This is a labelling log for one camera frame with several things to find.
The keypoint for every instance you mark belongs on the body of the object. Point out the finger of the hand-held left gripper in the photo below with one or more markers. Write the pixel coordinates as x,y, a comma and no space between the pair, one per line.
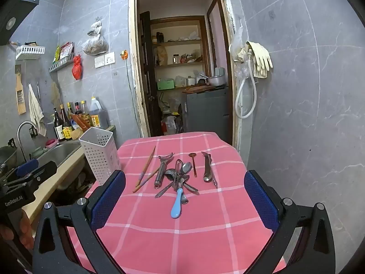
45,169
27,167

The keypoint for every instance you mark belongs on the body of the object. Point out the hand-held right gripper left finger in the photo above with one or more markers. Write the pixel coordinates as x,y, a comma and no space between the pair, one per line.
109,197

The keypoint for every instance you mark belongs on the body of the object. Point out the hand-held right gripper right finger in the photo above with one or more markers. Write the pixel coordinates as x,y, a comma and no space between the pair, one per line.
261,198

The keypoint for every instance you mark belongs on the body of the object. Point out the wooden chopstick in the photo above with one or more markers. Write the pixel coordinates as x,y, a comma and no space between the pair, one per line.
147,165
145,181

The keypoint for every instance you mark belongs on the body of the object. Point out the white perforated utensil holder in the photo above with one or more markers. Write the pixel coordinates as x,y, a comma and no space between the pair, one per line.
99,154

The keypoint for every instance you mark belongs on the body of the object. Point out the metal tongs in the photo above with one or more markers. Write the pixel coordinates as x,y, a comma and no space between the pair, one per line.
213,178

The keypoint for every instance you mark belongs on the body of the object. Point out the metal table knife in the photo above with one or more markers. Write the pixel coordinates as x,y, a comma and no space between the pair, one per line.
163,190

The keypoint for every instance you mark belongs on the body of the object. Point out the metal peeler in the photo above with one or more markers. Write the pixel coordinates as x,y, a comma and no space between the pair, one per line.
161,171

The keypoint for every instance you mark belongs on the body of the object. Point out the small brown spoon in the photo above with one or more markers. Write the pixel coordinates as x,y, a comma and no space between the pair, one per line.
194,165

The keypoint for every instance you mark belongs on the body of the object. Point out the person's left hand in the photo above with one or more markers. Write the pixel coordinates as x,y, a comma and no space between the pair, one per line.
26,228

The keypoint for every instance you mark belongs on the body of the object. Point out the steel sink with faucet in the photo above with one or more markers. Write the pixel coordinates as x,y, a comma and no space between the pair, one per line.
57,177

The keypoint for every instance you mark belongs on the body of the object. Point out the pink sponge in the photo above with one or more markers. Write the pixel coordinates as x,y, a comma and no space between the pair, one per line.
52,143

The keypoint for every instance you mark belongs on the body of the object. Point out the chrome faucet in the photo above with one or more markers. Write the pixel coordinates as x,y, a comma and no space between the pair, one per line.
22,125

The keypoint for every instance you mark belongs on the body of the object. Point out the black pump bottle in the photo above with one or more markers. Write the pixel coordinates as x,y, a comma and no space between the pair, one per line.
58,128

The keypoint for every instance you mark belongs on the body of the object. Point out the yellow label soy sauce bottle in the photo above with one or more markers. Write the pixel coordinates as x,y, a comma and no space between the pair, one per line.
67,131

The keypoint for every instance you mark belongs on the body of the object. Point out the beige roll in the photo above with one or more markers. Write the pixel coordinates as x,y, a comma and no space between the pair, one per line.
77,134

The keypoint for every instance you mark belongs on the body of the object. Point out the beige hanging towel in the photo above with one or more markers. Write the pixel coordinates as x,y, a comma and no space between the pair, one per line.
36,111

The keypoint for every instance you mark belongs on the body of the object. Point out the orange packet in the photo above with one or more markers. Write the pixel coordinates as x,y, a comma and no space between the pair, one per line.
82,122

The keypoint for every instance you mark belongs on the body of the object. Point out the dark sauce bottle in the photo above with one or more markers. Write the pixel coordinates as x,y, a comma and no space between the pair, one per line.
70,108

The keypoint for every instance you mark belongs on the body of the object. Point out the yellow cap sauce bottle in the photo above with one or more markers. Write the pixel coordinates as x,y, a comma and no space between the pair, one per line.
85,114

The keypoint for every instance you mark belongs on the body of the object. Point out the red cap sauce bottle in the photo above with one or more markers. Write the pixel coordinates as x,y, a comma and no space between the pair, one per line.
77,109

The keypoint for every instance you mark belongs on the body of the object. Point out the wooden grater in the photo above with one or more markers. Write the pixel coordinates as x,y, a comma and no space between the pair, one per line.
20,97

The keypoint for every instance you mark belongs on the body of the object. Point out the large oil jug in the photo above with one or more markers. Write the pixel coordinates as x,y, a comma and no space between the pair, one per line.
98,115

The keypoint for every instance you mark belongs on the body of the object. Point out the hanging beige scrubber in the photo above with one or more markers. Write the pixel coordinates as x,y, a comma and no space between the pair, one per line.
56,94

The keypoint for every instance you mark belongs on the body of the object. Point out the hanging metal utensil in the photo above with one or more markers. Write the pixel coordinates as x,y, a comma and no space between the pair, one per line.
38,91

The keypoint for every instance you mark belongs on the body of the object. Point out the pink checked tablecloth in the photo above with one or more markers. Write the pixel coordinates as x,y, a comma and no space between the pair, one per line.
182,234

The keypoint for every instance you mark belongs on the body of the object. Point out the plastic bags on floor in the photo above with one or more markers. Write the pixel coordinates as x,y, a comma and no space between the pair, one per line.
169,125

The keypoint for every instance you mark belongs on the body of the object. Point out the grey washing machine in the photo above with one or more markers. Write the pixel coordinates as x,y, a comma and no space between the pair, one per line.
206,111

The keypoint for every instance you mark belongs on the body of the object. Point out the red plastic bag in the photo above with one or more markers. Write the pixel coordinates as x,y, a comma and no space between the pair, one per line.
77,68

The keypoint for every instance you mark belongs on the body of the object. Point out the yellow green snack packet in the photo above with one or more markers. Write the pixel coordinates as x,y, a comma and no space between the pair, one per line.
56,54

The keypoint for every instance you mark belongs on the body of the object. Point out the red white snack packet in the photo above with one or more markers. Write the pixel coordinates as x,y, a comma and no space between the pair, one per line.
66,50

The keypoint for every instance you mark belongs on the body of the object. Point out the green box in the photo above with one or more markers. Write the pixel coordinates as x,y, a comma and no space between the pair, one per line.
165,84

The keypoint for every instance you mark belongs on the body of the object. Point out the metal pot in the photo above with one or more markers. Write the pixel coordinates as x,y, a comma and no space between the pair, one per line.
216,81

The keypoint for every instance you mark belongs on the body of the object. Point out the wooden cutting board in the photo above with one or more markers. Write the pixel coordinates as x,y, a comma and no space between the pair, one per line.
196,89

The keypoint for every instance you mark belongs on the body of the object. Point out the clear bag of dried goods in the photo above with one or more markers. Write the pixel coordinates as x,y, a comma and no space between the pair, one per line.
95,45

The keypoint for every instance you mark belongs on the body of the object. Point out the orange plug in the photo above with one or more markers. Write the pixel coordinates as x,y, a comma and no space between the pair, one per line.
124,55

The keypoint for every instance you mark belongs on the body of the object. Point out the cream rubber gloves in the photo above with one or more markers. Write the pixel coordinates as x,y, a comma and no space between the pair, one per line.
261,58

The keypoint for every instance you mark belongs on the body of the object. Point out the hanging clear plastic bag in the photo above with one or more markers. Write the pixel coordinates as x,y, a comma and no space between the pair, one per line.
238,48

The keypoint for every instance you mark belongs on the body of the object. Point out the glass jar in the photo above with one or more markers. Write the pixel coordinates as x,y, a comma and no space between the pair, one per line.
176,59

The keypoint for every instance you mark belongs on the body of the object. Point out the black range hood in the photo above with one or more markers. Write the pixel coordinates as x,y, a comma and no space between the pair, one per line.
14,14

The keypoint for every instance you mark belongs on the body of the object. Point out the wooden shelf unit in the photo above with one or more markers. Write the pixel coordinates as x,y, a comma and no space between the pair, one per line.
182,43

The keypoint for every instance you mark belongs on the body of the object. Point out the grey wall rack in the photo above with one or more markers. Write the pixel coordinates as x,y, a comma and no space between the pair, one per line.
61,62

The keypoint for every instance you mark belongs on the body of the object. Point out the white wall basket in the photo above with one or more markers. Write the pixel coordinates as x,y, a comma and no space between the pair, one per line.
30,52

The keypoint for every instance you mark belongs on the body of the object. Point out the white wall switch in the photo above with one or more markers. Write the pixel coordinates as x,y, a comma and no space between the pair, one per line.
99,62

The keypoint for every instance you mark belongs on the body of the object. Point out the white wall socket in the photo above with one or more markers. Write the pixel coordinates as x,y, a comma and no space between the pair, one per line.
109,58

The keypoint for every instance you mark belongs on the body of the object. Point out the wooden door frame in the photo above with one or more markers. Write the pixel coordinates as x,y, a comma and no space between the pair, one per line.
132,62

